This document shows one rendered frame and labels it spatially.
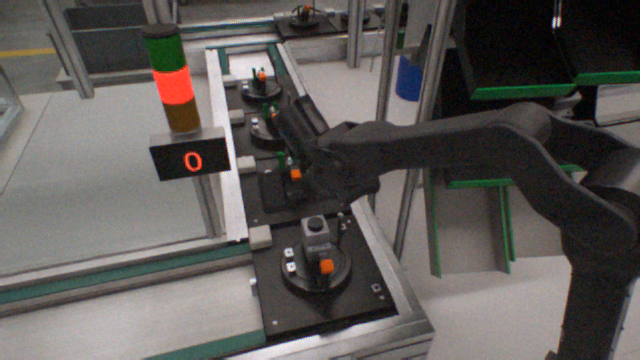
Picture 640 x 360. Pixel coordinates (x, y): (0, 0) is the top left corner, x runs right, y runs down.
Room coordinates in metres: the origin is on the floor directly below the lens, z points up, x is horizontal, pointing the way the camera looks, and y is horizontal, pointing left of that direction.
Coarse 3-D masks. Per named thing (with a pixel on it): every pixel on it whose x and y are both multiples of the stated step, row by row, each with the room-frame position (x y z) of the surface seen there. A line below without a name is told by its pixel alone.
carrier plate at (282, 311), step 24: (288, 240) 0.57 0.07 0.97; (360, 240) 0.57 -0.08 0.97; (264, 264) 0.51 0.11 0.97; (360, 264) 0.51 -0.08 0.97; (264, 288) 0.45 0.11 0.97; (288, 288) 0.45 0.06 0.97; (360, 288) 0.45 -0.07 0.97; (384, 288) 0.45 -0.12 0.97; (264, 312) 0.40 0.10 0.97; (288, 312) 0.40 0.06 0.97; (312, 312) 0.40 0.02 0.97; (336, 312) 0.40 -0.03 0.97; (360, 312) 0.40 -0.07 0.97; (384, 312) 0.41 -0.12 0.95; (288, 336) 0.36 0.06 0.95
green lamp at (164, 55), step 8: (144, 40) 0.55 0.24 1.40; (152, 40) 0.54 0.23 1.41; (160, 40) 0.54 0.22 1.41; (168, 40) 0.55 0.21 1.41; (176, 40) 0.56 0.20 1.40; (152, 48) 0.54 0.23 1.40; (160, 48) 0.54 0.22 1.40; (168, 48) 0.55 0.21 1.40; (176, 48) 0.55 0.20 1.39; (152, 56) 0.54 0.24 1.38; (160, 56) 0.54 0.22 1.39; (168, 56) 0.54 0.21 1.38; (176, 56) 0.55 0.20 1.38; (184, 56) 0.57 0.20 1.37; (152, 64) 0.55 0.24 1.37; (160, 64) 0.54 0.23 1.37; (168, 64) 0.54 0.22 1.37; (176, 64) 0.55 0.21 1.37; (184, 64) 0.56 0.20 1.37; (168, 72) 0.54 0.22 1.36
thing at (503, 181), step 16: (448, 64) 0.72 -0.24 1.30; (448, 80) 0.68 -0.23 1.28; (464, 80) 0.68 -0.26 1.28; (448, 96) 0.65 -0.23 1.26; (464, 96) 0.65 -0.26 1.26; (448, 112) 0.62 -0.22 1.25; (464, 112) 0.62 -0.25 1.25; (480, 112) 0.62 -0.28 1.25; (448, 176) 0.49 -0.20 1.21; (464, 176) 0.51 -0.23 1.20; (480, 176) 0.51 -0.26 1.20; (496, 176) 0.51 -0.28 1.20
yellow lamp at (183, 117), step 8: (168, 104) 0.54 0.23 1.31; (176, 104) 0.54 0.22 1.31; (184, 104) 0.55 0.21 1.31; (192, 104) 0.56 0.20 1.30; (168, 112) 0.54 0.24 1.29; (176, 112) 0.54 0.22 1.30; (184, 112) 0.54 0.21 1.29; (192, 112) 0.55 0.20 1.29; (168, 120) 0.55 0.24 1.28; (176, 120) 0.54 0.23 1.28; (184, 120) 0.54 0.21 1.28; (192, 120) 0.55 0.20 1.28; (200, 120) 0.57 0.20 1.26; (176, 128) 0.54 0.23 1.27; (184, 128) 0.54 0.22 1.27; (192, 128) 0.55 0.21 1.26
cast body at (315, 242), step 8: (312, 216) 0.53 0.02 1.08; (320, 216) 0.53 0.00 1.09; (304, 224) 0.51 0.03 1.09; (312, 224) 0.50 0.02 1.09; (320, 224) 0.50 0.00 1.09; (304, 232) 0.49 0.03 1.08; (312, 232) 0.49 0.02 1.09; (320, 232) 0.49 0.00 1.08; (328, 232) 0.49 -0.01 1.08; (304, 240) 0.49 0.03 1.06; (312, 240) 0.48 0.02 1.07; (320, 240) 0.48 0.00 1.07; (328, 240) 0.49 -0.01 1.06; (312, 248) 0.48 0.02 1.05; (320, 248) 0.47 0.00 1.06; (328, 248) 0.48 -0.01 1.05; (312, 256) 0.47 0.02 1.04; (328, 256) 0.48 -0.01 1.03
